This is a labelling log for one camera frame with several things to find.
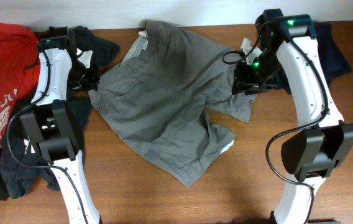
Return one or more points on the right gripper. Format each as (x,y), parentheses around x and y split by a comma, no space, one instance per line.
(245,83)

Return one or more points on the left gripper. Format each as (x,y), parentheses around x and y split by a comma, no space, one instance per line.
(91,84)

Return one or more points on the grey shorts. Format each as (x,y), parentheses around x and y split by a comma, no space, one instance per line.
(158,102)

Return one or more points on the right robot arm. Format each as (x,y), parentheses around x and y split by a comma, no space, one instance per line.
(322,139)

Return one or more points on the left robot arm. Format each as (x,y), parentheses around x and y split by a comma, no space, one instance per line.
(50,125)

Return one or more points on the red t-shirt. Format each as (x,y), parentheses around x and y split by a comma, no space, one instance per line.
(19,71)

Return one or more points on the navy blue folded garment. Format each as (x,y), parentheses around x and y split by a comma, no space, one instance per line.
(333,62)

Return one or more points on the black printed t-shirt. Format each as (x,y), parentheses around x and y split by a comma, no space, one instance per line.
(20,165)

